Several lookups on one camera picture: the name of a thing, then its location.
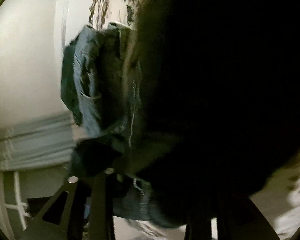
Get floral bed cover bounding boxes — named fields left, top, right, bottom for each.
left=89, top=0, right=143, bottom=30

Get grey striped curtain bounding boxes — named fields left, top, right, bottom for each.
left=0, top=111, right=75, bottom=172

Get white bed headboard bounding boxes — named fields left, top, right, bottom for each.
left=53, top=0, right=98, bottom=86

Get folded light blue jeans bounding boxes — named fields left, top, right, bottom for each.
left=61, top=22, right=136, bottom=138

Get dark blue denim jeans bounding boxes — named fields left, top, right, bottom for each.
left=71, top=0, right=300, bottom=228

